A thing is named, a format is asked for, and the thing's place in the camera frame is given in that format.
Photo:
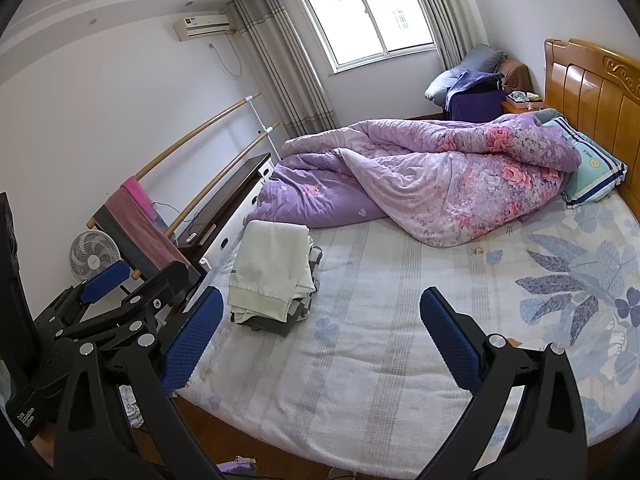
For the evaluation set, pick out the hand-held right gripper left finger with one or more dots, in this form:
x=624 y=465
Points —
x=192 y=345

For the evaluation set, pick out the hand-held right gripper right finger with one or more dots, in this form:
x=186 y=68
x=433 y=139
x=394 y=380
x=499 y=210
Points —
x=450 y=342

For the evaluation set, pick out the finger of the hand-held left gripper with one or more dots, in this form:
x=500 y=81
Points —
x=105 y=280
x=160 y=285

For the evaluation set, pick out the white snap-button jacket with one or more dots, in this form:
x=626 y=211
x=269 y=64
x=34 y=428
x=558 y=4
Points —
x=272 y=265

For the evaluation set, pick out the white standing fan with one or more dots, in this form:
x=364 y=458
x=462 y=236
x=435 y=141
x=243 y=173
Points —
x=92 y=260

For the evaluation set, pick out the dark grey towel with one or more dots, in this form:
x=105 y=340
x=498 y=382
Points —
x=120 y=240

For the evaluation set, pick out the pink towel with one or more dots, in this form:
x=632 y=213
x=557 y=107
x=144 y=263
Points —
x=150 y=230

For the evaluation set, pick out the floral bed sheet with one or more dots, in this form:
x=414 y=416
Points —
x=375 y=335

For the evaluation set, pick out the white patterned cloth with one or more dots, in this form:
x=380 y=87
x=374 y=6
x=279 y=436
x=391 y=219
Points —
x=132 y=405

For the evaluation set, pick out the grey checked garment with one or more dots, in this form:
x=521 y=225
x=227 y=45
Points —
x=300 y=312

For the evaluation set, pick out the white dresser with dark top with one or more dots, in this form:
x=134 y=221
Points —
x=235 y=190

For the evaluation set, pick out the long wooden bar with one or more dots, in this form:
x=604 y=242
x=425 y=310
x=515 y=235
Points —
x=220 y=172
x=200 y=131

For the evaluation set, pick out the purple floral quilt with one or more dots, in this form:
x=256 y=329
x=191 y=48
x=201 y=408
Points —
x=425 y=185

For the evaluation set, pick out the teal striped pillow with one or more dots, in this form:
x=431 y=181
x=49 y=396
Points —
x=595 y=170

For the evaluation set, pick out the purple cloth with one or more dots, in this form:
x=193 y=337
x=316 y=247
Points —
x=475 y=105

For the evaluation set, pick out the wooden nightstand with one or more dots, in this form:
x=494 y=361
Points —
x=515 y=109

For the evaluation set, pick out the grey pillow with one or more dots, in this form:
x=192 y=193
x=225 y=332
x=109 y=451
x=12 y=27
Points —
x=545 y=116

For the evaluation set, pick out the clutter on nightstand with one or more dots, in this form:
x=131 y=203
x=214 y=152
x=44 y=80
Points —
x=520 y=96

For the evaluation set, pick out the grey striped curtain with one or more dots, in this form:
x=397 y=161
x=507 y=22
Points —
x=285 y=60
x=450 y=10

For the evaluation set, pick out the white air conditioner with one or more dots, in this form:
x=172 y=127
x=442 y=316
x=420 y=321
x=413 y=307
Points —
x=200 y=26

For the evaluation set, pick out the brown cloth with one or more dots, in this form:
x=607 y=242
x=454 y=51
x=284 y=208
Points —
x=516 y=77

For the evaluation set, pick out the blue-grey bedding bundle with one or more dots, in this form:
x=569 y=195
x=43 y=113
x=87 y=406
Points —
x=475 y=60

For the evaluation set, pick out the wooden headboard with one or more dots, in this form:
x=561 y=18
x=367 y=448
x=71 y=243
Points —
x=595 y=85

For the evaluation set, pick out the white-framed window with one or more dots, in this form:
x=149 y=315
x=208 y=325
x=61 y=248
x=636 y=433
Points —
x=365 y=10

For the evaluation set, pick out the white bar post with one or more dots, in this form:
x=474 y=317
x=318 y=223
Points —
x=262 y=130

